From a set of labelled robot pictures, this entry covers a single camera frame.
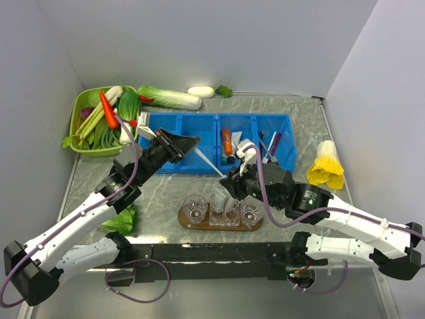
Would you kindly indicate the purple onion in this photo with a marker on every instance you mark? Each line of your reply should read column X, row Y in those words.
column 85, row 112

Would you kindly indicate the orange carrot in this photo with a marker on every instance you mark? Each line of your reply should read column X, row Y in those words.
column 109, row 113

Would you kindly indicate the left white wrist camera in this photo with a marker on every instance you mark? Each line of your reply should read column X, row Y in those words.
column 142, row 126

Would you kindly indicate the white red toothpaste tube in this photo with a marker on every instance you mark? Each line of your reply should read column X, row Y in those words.
column 232, row 206

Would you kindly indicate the right blue storage bin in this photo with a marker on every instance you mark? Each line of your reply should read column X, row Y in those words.
column 251, row 125

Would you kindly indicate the green bean bunch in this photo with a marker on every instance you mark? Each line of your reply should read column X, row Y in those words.
column 99, row 137

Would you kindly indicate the blue storage bin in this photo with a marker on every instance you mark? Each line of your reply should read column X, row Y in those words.
column 251, row 125
column 189, row 124

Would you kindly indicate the bok choy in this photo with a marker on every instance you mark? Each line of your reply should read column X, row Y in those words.
column 128, row 109

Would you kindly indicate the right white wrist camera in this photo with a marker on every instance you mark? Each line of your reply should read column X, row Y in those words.
column 246, row 152

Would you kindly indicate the white green leek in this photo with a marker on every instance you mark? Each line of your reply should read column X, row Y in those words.
column 98, row 112

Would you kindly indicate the white blue toothbrush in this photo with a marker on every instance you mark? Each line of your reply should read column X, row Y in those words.
column 208, row 161

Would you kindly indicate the clear square organizer tray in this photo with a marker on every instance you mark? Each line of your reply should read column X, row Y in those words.
column 223, row 219

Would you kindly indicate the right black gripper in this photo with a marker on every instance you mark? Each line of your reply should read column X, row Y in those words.
column 234, row 184

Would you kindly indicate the white toothpaste tube blue cap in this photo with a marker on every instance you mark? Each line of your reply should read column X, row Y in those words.
column 219, row 201

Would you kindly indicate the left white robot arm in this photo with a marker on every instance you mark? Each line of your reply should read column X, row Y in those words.
column 37, row 267

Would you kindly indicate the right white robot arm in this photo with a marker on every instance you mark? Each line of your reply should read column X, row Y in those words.
column 370, row 240

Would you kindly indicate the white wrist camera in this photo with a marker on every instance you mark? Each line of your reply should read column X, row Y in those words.
column 142, row 126
column 246, row 152

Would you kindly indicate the green plastic basket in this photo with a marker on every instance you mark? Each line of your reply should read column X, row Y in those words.
column 72, row 139

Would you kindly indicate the black base frame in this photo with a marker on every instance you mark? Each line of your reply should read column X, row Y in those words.
column 198, row 261

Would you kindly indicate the silver white printed tube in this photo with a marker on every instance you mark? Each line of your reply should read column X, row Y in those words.
column 235, row 139

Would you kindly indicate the red chili pepper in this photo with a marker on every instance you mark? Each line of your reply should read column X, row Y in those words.
column 145, row 99

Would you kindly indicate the green lettuce head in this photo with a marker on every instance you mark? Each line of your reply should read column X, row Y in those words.
column 123, row 222

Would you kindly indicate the brown wooden oval tray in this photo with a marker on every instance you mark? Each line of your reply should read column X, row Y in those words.
column 204, row 225

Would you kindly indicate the yellow baby cabbage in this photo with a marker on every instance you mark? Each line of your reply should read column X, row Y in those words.
column 326, row 168

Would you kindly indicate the clear plastic cup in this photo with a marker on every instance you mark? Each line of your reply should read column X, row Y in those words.
column 195, row 208
column 250, row 212

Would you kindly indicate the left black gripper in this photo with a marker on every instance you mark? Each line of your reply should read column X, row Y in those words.
column 169, row 141

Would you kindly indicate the grey toothbrush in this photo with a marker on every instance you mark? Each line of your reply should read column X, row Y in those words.
column 264, row 147

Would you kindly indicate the napa cabbage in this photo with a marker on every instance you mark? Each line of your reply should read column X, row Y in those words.
column 169, row 98

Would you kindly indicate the aluminium rail frame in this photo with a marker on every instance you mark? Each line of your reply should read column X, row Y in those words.
column 67, row 301

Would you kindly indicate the left blue storage bin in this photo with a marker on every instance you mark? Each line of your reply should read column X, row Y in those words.
column 189, row 124

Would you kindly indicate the orange toothpaste tube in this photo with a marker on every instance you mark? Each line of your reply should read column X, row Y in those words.
column 226, row 139

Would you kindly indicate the white radish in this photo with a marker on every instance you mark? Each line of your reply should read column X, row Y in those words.
column 209, row 92

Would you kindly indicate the red toothbrush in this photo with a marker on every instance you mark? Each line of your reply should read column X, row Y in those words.
column 276, row 142

